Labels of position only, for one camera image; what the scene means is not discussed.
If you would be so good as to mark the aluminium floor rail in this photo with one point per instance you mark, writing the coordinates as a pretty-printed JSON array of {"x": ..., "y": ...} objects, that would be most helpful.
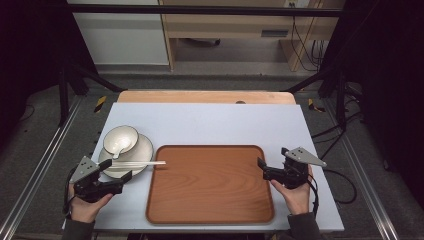
[
  {"x": 43, "y": 166},
  {"x": 366, "y": 186}
]

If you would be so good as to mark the white wall socket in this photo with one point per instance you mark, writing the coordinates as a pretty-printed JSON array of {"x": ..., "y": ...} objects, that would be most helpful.
[{"x": 296, "y": 3}]

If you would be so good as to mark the white ceramic bowl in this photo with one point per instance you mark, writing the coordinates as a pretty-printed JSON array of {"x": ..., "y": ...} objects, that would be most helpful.
[{"x": 128, "y": 135}]

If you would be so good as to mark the black metal crossbar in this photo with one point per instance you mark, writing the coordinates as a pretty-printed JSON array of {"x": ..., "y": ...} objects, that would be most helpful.
[{"x": 200, "y": 10}]

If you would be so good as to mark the black curtain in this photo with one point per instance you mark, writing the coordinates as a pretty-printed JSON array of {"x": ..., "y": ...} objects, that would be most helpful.
[
  {"x": 30, "y": 60},
  {"x": 390, "y": 83}
]

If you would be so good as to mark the light wooden desk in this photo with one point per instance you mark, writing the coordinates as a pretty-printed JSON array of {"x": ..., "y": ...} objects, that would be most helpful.
[{"x": 226, "y": 25}]

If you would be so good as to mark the black metal frame stand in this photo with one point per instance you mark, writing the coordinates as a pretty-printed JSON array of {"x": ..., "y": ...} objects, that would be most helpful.
[
  {"x": 340, "y": 100},
  {"x": 63, "y": 96}
]

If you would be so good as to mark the white cabinet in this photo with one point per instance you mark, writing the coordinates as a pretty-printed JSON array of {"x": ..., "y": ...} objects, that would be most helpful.
[{"x": 123, "y": 36}]

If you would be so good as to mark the person's right hand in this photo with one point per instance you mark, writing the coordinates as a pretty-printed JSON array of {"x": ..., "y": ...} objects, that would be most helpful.
[{"x": 298, "y": 200}]

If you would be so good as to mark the yellow black floor tape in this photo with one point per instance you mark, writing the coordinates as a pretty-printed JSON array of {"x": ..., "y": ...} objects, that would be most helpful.
[
  {"x": 313, "y": 105},
  {"x": 100, "y": 104}
]

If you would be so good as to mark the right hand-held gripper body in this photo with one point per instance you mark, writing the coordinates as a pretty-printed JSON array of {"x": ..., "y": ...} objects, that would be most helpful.
[{"x": 293, "y": 173}]

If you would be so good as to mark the person's left hand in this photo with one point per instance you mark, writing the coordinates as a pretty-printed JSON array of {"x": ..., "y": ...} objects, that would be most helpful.
[{"x": 84, "y": 210}]

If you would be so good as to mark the white ceramic plate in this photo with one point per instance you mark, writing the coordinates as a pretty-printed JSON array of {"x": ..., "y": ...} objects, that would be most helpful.
[{"x": 144, "y": 151}]

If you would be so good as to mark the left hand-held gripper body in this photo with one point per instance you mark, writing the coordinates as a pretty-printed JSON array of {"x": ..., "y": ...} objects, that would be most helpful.
[{"x": 87, "y": 186}]

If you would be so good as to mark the brown wooden tray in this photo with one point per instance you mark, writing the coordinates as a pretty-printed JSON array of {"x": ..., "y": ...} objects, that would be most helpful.
[{"x": 210, "y": 186}]

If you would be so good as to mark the white ceramic spoon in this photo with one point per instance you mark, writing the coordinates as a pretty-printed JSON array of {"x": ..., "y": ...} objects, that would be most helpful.
[{"x": 120, "y": 146}]

